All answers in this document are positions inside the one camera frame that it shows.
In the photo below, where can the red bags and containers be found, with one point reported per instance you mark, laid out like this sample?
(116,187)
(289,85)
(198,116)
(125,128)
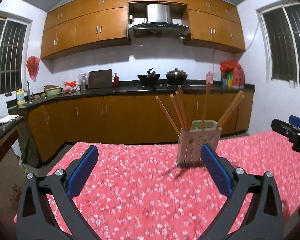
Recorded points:
(232,75)

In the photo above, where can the window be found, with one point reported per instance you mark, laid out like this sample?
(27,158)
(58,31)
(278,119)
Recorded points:
(12,37)
(281,30)

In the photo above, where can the green bowl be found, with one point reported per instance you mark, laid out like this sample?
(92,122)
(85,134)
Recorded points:
(52,90)

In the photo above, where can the dark cutting board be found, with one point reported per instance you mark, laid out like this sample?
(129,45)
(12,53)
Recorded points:
(100,79)

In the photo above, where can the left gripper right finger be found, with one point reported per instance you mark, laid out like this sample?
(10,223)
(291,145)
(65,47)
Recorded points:
(264,217)

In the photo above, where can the left window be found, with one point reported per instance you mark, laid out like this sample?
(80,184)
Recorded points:
(12,37)

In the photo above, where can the orange plastic bag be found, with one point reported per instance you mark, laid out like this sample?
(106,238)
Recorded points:
(68,87)

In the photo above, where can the black lidded wok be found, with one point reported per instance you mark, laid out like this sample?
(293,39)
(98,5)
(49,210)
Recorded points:
(176,77)

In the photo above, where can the steel range hood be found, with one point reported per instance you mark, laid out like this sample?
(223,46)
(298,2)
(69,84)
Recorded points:
(154,19)

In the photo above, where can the wooden lower cabinets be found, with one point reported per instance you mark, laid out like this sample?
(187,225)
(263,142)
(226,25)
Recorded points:
(127,119)

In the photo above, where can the wooden upper cabinets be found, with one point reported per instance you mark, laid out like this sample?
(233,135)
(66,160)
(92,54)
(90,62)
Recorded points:
(82,25)

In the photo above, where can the black wok with handle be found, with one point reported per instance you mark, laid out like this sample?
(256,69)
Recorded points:
(150,79)

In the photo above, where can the right window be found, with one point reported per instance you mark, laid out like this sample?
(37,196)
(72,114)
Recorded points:
(281,30)

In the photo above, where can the wooden chopstick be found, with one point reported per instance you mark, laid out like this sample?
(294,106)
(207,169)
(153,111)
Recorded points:
(232,112)
(182,98)
(167,115)
(205,104)
(181,110)
(230,109)
(177,109)

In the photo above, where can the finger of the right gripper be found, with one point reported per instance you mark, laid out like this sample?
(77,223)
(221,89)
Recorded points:
(294,120)

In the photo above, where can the beige perforated utensil holder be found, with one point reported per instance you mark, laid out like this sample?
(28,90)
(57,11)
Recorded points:
(191,141)

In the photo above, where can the red sauce bottle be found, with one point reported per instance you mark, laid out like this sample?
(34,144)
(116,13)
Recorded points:
(116,80)

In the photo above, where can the clear glass jar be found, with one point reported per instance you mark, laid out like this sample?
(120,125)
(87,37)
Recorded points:
(83,80)

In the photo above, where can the pink bottle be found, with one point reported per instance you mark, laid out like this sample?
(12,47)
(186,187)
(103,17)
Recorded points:
(209,78)

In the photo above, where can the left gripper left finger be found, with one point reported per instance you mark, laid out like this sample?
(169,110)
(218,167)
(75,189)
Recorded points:
(35,218)

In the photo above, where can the wooden cabinets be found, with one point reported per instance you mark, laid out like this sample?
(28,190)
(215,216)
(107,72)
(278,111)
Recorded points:
(127,119)
(82,25)

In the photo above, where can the red plastic bag on wall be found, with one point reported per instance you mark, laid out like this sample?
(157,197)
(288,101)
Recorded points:
(32,65)

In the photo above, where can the yellow detergent bottle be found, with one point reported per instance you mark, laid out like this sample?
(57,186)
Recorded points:
(20,97)

